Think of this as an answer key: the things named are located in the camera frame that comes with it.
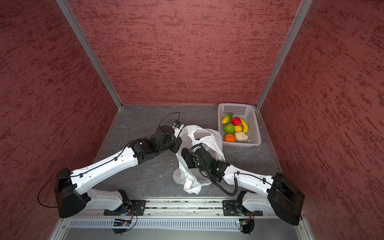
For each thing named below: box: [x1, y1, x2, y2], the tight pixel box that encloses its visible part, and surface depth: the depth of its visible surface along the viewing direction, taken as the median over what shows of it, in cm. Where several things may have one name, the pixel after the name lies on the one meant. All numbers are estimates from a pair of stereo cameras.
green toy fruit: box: [223, 123, 235, 134], surface depth 102 cm
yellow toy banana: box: [240, 118, 248, 134], surface depth 106 cm
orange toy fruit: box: [224, 133, 235, 143], surface depth 98 cm
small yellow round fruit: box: [234, 125, 243, 132], surface depth 104 cm
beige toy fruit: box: [234, 131, 249, 141], surface depth 99 cm
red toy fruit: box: [231, 116, 243, 126], surface depth 106 cm
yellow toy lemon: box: [221, 113, 234, 124], surface depth 109 cm
